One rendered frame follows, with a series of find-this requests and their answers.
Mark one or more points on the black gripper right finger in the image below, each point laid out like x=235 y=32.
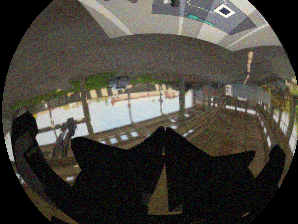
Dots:
x=190 y=170

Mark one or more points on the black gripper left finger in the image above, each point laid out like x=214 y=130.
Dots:
x=140 y=166

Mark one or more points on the dark grey flat mat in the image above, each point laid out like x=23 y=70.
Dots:
x=233 y=24

